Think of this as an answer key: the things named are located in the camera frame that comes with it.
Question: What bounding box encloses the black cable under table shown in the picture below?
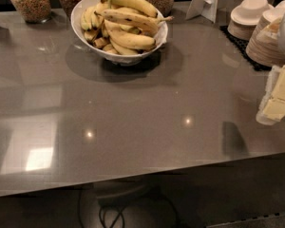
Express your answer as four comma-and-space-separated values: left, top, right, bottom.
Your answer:
76, 187, 181, 228

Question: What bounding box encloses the long top yellow banana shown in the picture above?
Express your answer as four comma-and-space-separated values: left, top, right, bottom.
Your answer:
97, 9, 174, 33

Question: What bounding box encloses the curved back yellow banana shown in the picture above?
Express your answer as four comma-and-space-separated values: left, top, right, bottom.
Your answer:
110, 0, 158, 18

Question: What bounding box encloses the front stack of paper plates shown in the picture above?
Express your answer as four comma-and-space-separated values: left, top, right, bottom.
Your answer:
245, 0, 285, 67

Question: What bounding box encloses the left glass cereal jar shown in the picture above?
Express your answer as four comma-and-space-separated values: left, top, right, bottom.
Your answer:
10, 0, 51, 23

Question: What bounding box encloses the black rubber mat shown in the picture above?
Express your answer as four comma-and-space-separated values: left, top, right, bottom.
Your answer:
219, 26, 271, 71

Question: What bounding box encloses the white ceramic bowl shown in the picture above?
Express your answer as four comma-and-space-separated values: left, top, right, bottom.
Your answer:
70, 0, 168, 66

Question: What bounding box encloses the bottom front yellow banana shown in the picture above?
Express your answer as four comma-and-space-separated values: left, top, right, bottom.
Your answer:
110, 39, 138, 55

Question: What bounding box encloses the small left lower banana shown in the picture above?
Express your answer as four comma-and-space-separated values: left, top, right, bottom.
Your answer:
93, 37, 109, 48

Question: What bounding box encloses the front large yellow banana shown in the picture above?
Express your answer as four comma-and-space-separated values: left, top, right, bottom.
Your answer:
104, 20, 156, 50

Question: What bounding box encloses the back stack of paper bowls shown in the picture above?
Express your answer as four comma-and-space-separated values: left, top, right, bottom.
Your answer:
227, 0, 273, 41

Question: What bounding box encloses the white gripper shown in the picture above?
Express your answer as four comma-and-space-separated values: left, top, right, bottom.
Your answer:
256, 13, 285, 125

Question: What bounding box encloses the white folded paper sign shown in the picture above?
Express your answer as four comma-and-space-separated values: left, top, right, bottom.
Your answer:
185, 0, 220, 23

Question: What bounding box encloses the left green-yellow banana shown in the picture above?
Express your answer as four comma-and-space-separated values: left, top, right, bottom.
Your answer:
81, 6, 97, 30

